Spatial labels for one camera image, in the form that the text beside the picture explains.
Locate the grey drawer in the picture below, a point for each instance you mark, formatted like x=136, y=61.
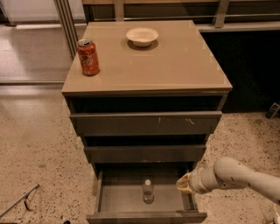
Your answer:
x=145, y=154
x=119, y=199
x=146, y=124

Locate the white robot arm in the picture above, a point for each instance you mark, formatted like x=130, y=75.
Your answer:
x=228, y=173

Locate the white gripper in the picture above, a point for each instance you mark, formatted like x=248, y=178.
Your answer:
x=194, y=181

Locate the aluminium frame post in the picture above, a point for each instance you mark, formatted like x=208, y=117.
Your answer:
x=67, y=23

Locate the orange soda can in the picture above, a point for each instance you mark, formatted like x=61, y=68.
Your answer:
x=87, y=52

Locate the clear plastic water bottle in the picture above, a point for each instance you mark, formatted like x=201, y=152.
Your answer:
x=148, y=196

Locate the grey drawer cabinet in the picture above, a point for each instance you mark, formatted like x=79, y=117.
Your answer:
x=176, y=73

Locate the small grey floor object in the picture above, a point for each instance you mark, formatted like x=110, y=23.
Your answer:
x=273, y=110

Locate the white bowl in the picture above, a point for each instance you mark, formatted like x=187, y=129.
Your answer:
x=141, y=36

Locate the grey top drawer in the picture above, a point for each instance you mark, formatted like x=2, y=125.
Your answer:
x=146, y=124

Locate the grey middle drawer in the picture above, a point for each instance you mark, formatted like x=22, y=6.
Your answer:
x=145, y=154

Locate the grey bottom drawer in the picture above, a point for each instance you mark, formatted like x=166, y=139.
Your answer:
x=119, y=199

